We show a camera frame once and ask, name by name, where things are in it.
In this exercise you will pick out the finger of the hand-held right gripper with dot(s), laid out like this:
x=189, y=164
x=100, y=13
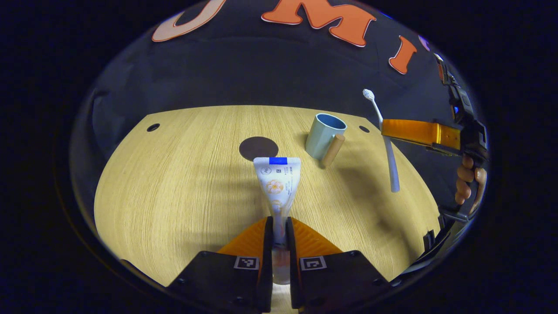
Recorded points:
x=418, y=132

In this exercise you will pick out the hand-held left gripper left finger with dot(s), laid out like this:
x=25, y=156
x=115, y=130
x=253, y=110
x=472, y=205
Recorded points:
x=269, y=261

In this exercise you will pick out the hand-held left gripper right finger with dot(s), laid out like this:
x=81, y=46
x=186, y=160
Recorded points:
x=291, y=261

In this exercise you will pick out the white toothbrush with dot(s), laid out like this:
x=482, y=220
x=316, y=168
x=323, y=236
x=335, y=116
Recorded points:
x=392, y=170

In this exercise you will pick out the white toothpaste tube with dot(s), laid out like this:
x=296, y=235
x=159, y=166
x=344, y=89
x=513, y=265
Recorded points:
x=279, y=187

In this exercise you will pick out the light blue cup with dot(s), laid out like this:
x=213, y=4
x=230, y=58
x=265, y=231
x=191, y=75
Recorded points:
x=320, y=139

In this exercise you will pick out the dark brown round coaster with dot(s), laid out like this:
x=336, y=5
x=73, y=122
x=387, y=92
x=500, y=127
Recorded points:
x=258, y=148

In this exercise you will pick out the wooden desktop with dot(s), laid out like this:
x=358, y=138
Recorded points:
x=183, y=192

